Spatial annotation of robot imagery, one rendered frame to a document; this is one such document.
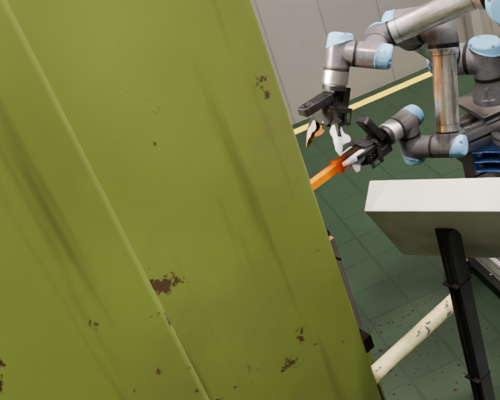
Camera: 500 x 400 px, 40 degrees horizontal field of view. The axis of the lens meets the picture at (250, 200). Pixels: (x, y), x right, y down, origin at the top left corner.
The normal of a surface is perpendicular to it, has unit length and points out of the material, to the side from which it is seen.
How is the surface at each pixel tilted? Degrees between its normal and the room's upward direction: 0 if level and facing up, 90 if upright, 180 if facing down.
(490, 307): 0
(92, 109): 90
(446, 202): 30
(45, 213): 90
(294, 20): 90
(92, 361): 90
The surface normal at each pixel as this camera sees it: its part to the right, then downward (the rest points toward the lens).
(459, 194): -0.49, -0.42
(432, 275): -0.32, -0.82
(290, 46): 0.25, 0.42
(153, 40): 0.58, 0.24
